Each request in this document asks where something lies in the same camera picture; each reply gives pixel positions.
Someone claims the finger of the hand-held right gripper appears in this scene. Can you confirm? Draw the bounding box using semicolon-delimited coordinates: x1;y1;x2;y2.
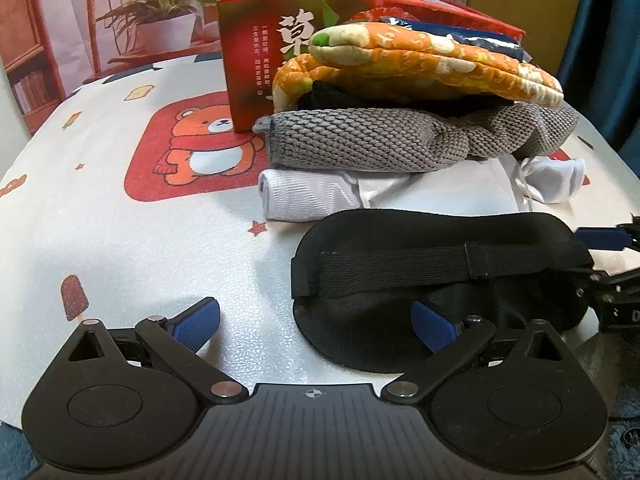
575;265;640;302
574;214;640;254

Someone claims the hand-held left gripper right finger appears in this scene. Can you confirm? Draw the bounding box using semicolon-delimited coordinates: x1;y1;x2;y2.
381;300;567;404

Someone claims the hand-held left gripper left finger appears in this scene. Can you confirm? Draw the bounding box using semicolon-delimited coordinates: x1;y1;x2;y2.
62;296;248;404

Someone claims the black eye mask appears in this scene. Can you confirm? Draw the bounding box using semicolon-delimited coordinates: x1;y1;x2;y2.
290;211;596;375

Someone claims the white cloth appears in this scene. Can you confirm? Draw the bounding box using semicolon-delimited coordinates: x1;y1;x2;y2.
258;156;587;222

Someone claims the red cardboard box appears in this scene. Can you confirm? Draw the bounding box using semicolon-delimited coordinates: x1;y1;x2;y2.
217;0;527;134

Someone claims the bear print table cover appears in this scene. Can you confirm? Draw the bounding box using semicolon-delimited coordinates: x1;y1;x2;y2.
0;50;640;428

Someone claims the blue curtain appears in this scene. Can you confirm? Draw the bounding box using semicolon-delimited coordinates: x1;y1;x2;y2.
555;0;640;181

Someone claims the grey knit cloth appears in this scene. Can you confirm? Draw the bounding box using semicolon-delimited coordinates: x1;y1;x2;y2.
252;102;579;174

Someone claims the dark blue shiny pouch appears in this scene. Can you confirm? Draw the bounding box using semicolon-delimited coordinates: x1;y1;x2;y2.
379;15;532;64

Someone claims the black cloth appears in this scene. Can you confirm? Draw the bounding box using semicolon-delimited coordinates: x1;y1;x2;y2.
297;80;516;112

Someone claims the orange floral oven mitt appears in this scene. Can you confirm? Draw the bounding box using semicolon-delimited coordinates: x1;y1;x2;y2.
272;20;564;111

